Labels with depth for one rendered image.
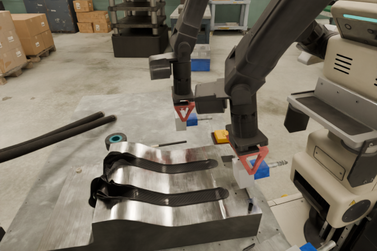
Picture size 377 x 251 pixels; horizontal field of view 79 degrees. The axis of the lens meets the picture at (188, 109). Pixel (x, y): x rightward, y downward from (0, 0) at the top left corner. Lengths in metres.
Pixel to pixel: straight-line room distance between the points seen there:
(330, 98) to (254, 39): 0.46
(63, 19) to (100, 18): 0.99
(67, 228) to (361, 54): 0.83
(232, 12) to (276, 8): 6.75
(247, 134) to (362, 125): 0.33
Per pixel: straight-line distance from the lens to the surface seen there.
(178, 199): 0.62
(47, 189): 0.86
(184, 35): 0.65
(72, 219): 0.67
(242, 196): 0.66
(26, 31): 5.05
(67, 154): 0.97
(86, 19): 7.39
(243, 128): 0.50
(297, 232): 1.38
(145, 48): 4.62
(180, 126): 0.79
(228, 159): 0.74
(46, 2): 7.67
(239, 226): 0.62
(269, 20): 0.35
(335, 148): 0.87
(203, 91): 0.47
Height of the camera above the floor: 1.36
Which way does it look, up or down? 30 degrees down
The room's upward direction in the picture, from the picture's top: straight up
